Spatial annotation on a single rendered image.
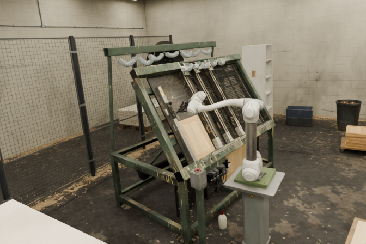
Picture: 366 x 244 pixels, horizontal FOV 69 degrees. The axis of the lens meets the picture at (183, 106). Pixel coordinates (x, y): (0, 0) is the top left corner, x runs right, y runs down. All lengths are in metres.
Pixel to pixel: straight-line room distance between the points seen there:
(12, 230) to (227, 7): 8.25
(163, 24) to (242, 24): 2.88
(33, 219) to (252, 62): 6.41
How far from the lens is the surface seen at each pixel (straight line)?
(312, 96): 8.13
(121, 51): 3.47
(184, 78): 3.43
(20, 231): 0.78
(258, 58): 6.82
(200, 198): 2.85
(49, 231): 0.74
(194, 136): 3.17
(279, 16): 8.15
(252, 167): 2.61
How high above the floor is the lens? 2.14
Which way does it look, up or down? 12 degrees down
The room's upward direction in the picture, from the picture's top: 5 degrees counter-clockwise
